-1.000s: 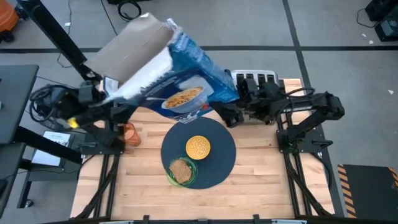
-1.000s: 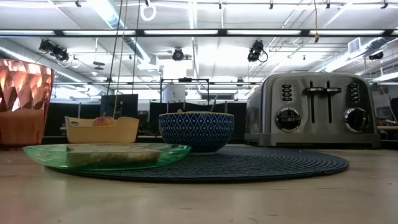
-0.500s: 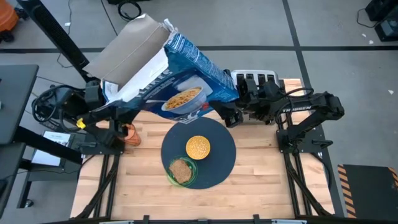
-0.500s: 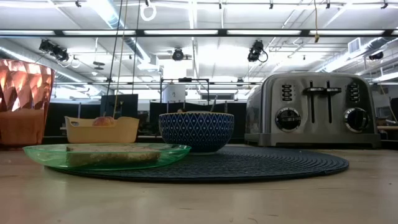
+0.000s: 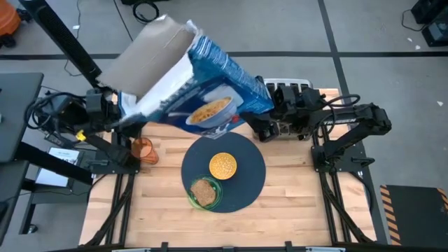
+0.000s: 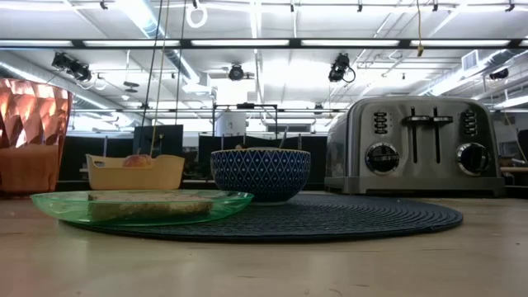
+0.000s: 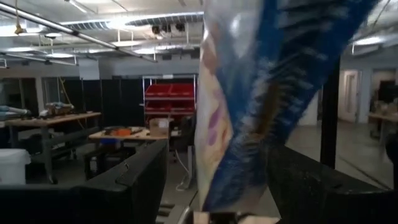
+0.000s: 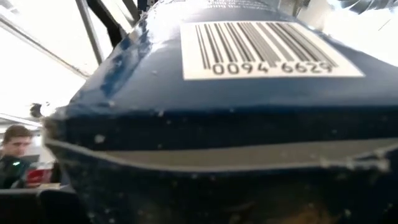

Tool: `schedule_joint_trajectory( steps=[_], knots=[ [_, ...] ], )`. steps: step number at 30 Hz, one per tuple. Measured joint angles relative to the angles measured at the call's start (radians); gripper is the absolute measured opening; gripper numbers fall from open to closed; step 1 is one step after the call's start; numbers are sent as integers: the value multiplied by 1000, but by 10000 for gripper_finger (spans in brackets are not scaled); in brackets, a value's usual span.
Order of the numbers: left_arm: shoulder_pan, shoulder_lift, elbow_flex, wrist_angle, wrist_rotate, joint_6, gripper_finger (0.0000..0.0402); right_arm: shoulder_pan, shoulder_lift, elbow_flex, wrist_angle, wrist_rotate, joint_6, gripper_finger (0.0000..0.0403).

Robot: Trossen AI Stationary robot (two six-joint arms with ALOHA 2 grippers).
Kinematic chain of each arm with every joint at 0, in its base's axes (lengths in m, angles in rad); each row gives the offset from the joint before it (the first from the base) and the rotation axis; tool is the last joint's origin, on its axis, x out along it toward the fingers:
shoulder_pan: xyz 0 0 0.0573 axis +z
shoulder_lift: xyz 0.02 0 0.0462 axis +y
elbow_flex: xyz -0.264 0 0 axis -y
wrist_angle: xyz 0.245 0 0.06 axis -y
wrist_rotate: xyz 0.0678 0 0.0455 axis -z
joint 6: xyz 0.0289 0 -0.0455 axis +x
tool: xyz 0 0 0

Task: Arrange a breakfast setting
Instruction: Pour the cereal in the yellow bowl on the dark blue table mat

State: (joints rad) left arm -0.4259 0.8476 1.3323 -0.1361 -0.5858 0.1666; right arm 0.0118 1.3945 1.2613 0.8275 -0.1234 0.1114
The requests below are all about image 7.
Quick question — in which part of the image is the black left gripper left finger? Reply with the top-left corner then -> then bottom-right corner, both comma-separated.
0,139 -> 170,224

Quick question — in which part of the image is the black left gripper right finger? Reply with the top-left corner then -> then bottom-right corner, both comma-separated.
267,144 -> 398,224

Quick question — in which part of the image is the blue cereal box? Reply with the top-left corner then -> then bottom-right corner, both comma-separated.
194,0 -> 380,215

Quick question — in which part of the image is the low wooden table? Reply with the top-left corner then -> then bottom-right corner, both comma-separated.
83,126 -> 170,180

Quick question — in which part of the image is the cardboard box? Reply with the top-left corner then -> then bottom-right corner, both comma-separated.
149,118 -> 171,138

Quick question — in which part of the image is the black pillar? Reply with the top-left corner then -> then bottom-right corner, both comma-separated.
320,58 -> 341,170

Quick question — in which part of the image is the wooden workbench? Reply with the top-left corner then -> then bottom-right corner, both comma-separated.
0,101 -> 103,185

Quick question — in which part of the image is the white door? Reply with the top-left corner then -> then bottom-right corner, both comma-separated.
337,68 -> 361,124

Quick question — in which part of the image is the shelf with red bins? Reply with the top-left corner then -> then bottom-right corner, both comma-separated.
142,74 -> 197,126

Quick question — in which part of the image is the white plastic bin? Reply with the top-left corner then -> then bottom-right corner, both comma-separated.
0,148 -> 32,186

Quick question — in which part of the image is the grey ceiling pipe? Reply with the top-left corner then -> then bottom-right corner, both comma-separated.
0,2 -> 158,63

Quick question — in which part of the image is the silver ceiling duct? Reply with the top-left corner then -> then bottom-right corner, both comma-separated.
62,11 -> 205,31

